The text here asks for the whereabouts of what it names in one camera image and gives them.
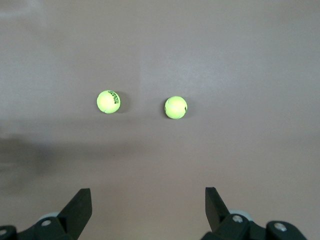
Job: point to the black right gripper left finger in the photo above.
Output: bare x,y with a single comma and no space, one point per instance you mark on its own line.
75,220

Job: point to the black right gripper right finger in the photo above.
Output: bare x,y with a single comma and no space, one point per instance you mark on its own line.
220,225

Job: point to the yellow tennis ball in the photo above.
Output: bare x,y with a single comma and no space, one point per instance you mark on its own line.
175,107
107,102

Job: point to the brown table cover sheet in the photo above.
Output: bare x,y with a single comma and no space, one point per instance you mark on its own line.
160,50

